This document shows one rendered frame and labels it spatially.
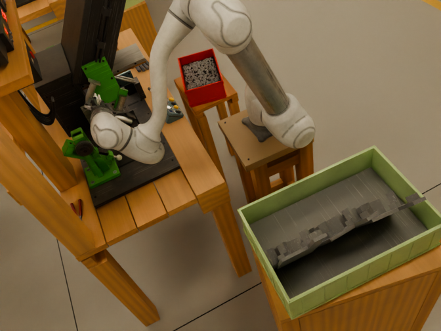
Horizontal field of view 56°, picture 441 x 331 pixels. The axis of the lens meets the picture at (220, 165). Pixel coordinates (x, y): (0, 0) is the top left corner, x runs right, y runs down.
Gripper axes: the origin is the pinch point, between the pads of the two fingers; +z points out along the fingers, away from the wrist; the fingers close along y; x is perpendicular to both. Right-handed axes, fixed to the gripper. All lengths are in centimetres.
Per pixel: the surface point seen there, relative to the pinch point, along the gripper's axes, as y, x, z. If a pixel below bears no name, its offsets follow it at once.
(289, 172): -120, 9, 10
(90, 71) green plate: 2.6, -5.5, 20.5
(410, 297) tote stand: -122, 11, -90
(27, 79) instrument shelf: 28.4, -5.8, -21.5
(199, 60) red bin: -57, -25, 53
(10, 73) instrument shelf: 33.8, -4.4, -16.7
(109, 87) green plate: -7.5, -1.6, 20.5
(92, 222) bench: -12, 48, -20
